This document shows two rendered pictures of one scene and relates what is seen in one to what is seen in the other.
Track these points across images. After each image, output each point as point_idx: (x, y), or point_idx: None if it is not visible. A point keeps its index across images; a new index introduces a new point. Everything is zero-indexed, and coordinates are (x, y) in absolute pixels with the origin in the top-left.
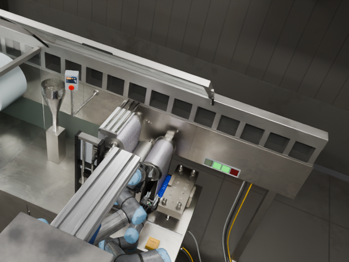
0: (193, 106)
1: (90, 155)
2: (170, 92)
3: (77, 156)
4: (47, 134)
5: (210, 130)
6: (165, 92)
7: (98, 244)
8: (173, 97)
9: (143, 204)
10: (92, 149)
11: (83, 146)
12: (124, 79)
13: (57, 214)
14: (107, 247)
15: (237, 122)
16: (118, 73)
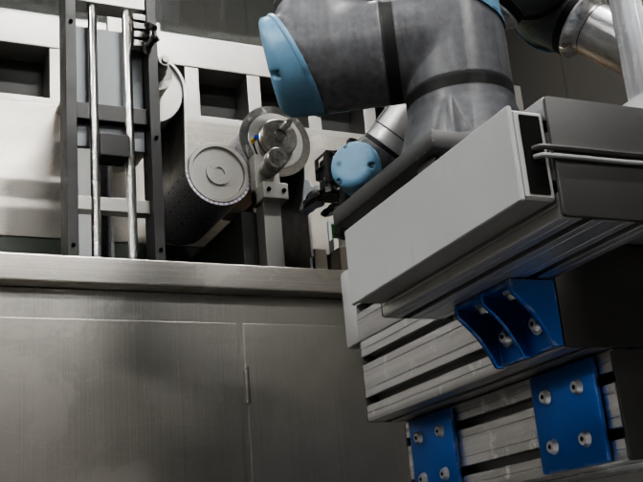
0: (251, 78)
1: (108, 75)
2: (185, 54)
3: (76, 69)
4: None
5: (310, 134)
6: (171, 56)
7: (338, 161)
8: (196, 66)
9: (337, 150)
10: (124, 32)
11: (93, 26)
12: (49, 44)
13: (78, 256)
14: (384, 111)
15: (346, 126)
16: (29, 31)
